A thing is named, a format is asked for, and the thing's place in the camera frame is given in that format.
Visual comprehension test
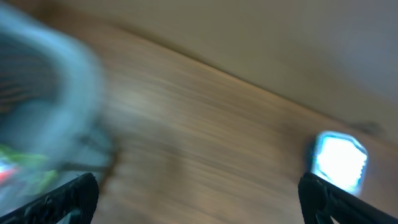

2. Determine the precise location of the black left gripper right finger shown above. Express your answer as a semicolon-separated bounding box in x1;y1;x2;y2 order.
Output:
298;172;397;224

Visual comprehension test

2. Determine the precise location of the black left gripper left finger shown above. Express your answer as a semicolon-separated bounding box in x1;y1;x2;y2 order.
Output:
1;172;99;224

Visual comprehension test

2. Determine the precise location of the green snack bag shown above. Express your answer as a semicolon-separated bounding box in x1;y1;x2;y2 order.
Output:
1;144;58;196

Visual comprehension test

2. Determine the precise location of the white barcode scanner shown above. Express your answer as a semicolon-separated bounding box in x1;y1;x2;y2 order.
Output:
310;131;369;197

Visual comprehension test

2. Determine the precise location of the grey plastic mesh basket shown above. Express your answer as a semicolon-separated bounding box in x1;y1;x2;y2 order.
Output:
0;2;114;212

